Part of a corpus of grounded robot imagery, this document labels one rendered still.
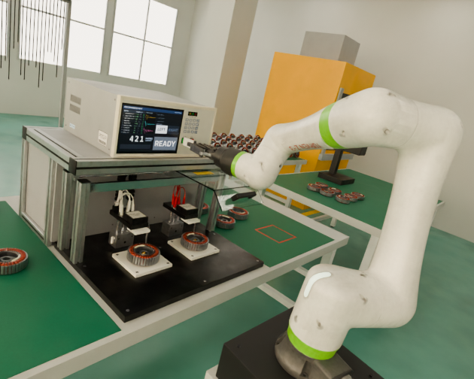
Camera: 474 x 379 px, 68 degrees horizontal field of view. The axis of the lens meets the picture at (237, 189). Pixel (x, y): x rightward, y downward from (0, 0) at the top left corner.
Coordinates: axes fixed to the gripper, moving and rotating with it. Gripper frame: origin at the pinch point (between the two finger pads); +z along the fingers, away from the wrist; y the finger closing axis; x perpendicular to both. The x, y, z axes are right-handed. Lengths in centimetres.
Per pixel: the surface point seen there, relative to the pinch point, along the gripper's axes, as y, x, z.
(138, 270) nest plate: -25.8, -40.0, -14.3
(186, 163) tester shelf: 1.2, -8.3, 1.1
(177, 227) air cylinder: 4.2, -37.5, 3.1
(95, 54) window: 281, 17, 630
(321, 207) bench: 137, -44, 2
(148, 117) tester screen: -17.4, 7.7, 4.0
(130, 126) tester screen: -23.9, 4.1, 4.0
